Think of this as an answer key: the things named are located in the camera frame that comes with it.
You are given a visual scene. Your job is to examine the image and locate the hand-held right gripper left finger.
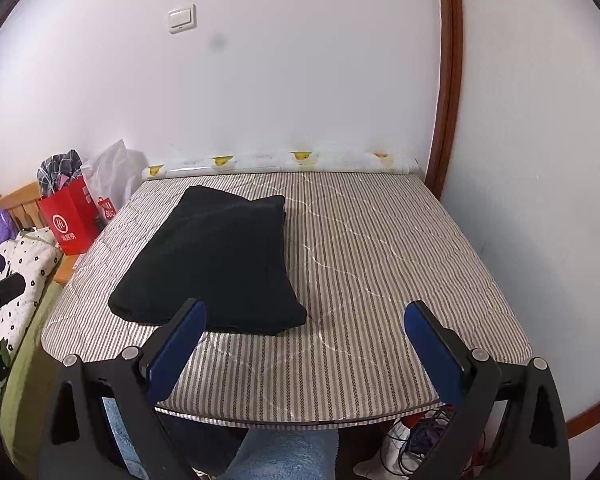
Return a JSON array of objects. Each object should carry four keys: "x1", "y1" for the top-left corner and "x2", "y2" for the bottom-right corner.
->
[{"x1": 37, "y1": 297, "x2": 208, "y2": 480}]

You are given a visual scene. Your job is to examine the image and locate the person's blue jeans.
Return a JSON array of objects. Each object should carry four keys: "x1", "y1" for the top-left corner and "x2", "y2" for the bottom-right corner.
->
[{"x1": 102, "y1": 395, "x2": 341, "y2": 480}]

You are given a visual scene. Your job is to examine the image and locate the white wall light switch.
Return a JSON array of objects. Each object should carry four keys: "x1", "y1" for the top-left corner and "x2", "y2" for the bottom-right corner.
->
[{"x1": 168, "y1": 4, "x2": 198, "y2": 35}]

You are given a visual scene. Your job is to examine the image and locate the green bed sheet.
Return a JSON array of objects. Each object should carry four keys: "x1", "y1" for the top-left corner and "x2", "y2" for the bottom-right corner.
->
[{"x1": 0, "y1": 280, "x2": 66, "y2": 466}]

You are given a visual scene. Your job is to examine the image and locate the wooden bed headboard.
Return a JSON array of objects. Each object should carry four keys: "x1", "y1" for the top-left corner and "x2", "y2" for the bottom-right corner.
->
[{"x1": 0, "y1": 182, "x2": 43, "y2": 231}]

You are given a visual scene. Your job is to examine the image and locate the purple fluffy cloth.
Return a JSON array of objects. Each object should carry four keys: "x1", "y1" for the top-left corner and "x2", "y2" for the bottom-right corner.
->
[{"x1": 0, "y1": 208, "x2": 18, "y2": 246}]

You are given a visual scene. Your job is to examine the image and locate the white plastic bag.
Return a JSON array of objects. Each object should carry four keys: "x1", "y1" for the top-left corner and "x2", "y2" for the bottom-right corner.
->
[{"x1": 82, "y1": 139, "x2": 148, "y2": 221}]

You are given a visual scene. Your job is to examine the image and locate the wooden nightstand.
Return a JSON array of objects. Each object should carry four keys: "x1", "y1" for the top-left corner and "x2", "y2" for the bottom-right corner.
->
[{"x1": 52, "y1": 252, "x2": 86, "y2": 286}]

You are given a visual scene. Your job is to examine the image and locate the grey plaid cloth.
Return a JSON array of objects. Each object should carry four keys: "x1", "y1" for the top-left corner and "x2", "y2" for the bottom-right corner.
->
[{"x1": 36, "y1": 149, "x2": 83, "y2": 198}]

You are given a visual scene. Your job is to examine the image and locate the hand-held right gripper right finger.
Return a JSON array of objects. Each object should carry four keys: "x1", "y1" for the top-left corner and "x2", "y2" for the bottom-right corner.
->
[{"x1": 402, "y1": 300, "x2": 572, "y2": 480}]

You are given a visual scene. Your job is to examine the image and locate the black sweatshirt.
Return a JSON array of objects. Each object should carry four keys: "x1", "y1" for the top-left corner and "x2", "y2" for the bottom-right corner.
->
[{"x1": 107, "y1": 185, "x2": 308, "y2": 336}]

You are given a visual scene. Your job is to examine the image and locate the striped grey mattress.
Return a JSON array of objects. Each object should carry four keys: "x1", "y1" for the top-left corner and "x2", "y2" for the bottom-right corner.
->
[{"x1": 40, "y1": 170, "x2": 533, "y2": 428}]

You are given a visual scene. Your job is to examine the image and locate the brown wooden door frame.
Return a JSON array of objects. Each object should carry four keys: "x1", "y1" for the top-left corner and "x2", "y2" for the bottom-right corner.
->
[{"x1": 424, "y1": 0, "x2": 463, "y2": 196}]

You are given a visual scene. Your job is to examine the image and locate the rolled printed white cloth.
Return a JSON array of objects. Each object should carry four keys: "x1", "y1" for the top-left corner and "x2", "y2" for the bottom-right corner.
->
[{"x1": 142, "y1": 147, "x2": 421, "y2": 181}]

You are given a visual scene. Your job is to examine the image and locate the brown wooden baseboard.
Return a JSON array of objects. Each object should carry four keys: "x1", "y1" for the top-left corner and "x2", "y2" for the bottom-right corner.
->
[{"x1": 565, "y1": 385, "x2": 600, "y2": 441}]

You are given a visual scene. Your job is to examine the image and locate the white floral quilt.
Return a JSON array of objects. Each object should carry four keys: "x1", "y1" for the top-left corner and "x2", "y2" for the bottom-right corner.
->
[{"x1": 0, "y1": 227, "x2": 63, "y2": 421}]

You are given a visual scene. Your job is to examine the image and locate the tangle of cables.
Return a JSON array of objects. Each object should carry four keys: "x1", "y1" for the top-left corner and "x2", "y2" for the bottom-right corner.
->
[{"x1": 395, "y1": 407, "x2": 461, "y2": 476}]

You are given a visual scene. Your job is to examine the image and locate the red paper bag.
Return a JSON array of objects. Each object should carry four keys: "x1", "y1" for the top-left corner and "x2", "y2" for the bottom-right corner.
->
[{"x1": 37, "y1": 175, "x2": 101, "y2": 256}]

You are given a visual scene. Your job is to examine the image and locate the white cloth under table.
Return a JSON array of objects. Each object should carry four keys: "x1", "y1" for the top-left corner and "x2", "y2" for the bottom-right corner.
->
[{"x1": 352, "y1": 417, "x2": 411, "y2": 478}]

